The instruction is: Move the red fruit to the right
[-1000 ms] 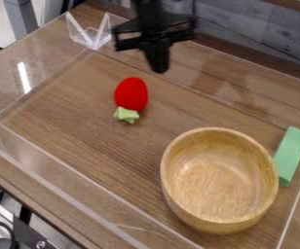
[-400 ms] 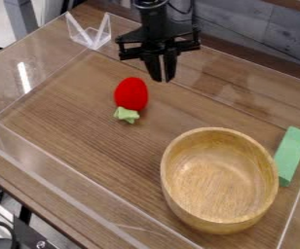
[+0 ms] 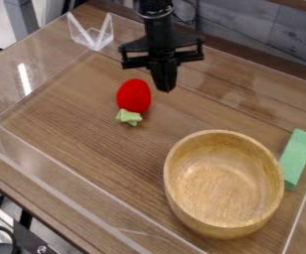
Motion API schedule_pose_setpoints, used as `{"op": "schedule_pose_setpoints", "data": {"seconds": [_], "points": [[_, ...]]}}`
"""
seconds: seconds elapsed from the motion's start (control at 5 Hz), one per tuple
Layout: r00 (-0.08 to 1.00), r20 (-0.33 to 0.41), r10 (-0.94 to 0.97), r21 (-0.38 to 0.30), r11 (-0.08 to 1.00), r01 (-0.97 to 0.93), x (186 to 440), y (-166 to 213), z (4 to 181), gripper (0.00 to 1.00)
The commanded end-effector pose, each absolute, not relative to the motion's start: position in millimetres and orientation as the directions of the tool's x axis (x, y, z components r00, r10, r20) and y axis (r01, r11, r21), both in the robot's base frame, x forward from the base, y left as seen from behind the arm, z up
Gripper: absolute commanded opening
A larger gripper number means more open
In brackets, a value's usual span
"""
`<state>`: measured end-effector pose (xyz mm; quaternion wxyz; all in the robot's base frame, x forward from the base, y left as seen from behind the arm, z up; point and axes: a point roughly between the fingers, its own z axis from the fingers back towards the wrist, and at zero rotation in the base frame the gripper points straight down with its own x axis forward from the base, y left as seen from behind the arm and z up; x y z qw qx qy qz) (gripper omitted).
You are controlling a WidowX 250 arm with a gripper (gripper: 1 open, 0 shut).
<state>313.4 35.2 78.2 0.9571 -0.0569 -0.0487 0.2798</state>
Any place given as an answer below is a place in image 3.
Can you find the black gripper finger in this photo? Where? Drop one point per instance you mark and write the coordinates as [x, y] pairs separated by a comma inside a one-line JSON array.
[[164, 73]]

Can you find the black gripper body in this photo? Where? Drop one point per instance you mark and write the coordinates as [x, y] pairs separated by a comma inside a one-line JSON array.
[[179, 48]]

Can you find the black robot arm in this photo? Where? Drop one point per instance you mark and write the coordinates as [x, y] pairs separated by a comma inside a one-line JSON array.
[[157, 13]]

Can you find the red plush strawberry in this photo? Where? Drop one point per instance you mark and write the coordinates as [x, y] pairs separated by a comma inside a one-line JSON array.
[[133, 98]]

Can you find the grey table leg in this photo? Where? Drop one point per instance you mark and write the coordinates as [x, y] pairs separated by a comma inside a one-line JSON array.
[[22, 16]]

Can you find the wooden bowl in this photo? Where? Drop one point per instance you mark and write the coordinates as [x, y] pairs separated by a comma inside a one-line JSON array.
[[223, 183]]

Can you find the green rectangular block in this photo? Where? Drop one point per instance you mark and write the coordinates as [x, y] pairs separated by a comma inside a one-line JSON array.
[[292, 159]]

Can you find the black equipment with screw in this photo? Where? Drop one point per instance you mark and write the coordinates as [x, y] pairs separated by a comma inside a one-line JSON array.
[[30, 243]]

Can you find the clear acrylic enclosure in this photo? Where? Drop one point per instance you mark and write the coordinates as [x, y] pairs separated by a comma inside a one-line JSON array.
[[87, 173]]

